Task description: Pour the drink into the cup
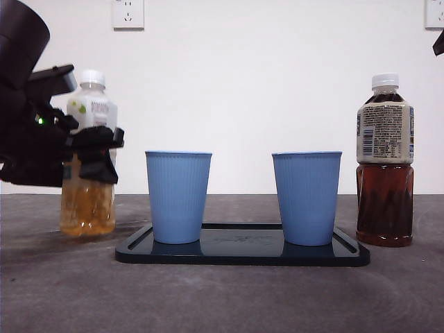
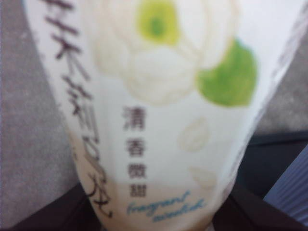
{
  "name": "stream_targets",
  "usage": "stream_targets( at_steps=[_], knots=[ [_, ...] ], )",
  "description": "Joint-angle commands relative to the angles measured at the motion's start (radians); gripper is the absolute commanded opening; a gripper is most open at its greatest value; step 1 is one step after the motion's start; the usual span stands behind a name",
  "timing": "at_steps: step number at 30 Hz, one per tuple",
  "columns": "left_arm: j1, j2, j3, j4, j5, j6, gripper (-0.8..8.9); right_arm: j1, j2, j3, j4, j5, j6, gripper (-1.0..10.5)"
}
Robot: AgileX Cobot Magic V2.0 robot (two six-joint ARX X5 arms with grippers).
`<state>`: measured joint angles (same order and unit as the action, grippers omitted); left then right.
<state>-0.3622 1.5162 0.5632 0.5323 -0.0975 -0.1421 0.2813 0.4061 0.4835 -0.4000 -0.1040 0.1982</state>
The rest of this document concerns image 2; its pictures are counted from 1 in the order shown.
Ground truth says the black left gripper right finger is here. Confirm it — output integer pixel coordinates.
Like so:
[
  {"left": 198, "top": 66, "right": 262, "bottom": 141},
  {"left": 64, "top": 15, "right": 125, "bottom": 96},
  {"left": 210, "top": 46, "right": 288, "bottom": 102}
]
[{"left": 213, "top": 195, "right": 308, "bottom": 231}]

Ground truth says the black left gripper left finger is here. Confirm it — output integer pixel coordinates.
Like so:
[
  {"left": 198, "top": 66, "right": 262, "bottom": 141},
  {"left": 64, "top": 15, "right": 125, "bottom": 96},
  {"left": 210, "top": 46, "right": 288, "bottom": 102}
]
[{"left": 0, "top": 184, "right": 103, "bottom": 231}]

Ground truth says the pale tea bottle white label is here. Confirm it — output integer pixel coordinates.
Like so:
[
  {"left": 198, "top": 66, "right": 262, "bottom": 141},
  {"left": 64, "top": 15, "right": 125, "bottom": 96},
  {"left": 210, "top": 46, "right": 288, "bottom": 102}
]
[{"left": 23, "top": 0, "right": 308, "bottom": 231}]

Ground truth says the blue ribbed cup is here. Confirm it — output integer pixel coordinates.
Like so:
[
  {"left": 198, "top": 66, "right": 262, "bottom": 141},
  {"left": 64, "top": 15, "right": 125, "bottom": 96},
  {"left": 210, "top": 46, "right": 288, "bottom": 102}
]
[{"left": 262, "top": 154, "right": 308, "bottom": 219}]

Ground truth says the dark blue rectangular tray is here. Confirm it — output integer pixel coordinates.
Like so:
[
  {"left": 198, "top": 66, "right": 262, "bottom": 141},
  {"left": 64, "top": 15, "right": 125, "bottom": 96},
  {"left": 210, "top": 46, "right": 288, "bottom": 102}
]
[{"left": 247, "top": 130, "right": 308, "bottom": 201}]

